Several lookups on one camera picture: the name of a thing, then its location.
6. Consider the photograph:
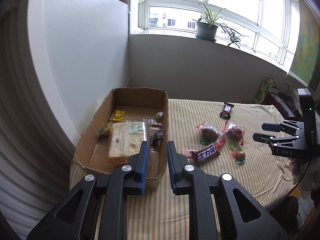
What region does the large Snickers bar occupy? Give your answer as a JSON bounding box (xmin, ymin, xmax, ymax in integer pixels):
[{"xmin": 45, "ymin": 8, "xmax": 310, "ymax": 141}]
[{"xmin": 189, "ymin": 144, "xmax": 220, "ymax": 167}]

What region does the red-wrapped snack bag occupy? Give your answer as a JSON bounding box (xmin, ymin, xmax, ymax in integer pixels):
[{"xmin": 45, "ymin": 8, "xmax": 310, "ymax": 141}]
[
  {"xmin": 222, "ymin": 121, "xmax": 245, "ymax": 151},
  {"xmin": 196, "ymin": 121, "xmax": 221, "ymax": 146}
]

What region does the small Snickers bar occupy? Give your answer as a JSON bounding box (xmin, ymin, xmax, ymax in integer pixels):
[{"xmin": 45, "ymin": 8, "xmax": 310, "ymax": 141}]
[{"xmin": 219, "ymin": 102, "xmax": 234, "ymax": 120}]

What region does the white gloved hand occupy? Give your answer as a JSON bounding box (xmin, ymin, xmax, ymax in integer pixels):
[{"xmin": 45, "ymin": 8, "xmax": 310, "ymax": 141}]
[{"xmin": 289, "ymin": 157, "xmax": 320, "ymax": 199}]

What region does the small round wrapped candy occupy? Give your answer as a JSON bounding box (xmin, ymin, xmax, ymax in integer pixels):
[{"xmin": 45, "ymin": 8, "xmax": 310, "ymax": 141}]
[{"xmin": 234, "ymin": 151, "xmax": 246, "ymax": 164}]

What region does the green carton box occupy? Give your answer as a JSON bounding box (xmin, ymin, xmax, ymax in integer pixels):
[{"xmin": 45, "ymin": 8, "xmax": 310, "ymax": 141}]
[{"xmin": 252, "ymin": 78, "xmax": 280, "ymax": 104}]

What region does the dark chocolate wrapper in box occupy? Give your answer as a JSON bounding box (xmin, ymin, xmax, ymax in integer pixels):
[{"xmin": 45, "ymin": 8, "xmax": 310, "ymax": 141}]
[{"xmin": 150, "ymin": 129, "xmax": 165, "ymax": 146}]

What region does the striped tablecloth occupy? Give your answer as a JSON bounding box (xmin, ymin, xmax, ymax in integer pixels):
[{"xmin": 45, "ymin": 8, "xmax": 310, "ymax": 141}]
[{"xmin": 69, "ymin": 98, "xmax": 301, "ymax": 240}]

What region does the green round candy in box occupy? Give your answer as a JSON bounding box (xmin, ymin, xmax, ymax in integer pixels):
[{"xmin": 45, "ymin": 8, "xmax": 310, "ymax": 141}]
[{"xmin": 155, "ymin": 112, "xmax": 164, "ymax": 121}]

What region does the packaged sliced bread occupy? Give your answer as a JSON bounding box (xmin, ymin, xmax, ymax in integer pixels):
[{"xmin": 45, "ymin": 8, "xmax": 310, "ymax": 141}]
[{"xmin": 108, "ymin": 119, "xmax": 150, "ymax": 166}]

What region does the brown cardboard box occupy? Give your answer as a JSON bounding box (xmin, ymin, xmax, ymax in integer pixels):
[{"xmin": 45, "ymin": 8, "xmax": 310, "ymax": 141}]
[{"xmin": 73, "ymin": 88, "xmax": 169, "ymax": 188}]

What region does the yellow candy packet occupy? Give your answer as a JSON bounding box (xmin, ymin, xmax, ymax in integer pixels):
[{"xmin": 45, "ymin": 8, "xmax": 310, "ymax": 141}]
[{"xmin": 112, "ymin": 110, "xmax": 126, "ymax": 122}]

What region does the potted spider plant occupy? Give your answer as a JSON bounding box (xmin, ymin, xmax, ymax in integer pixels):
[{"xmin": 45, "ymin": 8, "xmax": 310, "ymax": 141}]
[{"xmin": 194, "ymin": 1, "xmax": 247, "ymax": 50}]

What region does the wall map poster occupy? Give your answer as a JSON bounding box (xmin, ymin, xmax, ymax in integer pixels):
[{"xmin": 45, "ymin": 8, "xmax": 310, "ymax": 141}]
[{"xmin": 289, "ymin": 0, "xmax": 319, "ymax": 91}]

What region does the white window frame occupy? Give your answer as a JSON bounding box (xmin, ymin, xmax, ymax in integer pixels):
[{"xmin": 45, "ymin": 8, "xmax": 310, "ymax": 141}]
[{"xmin": 138, "ymin": 0, "xmax": 300, "ymax": 72}]

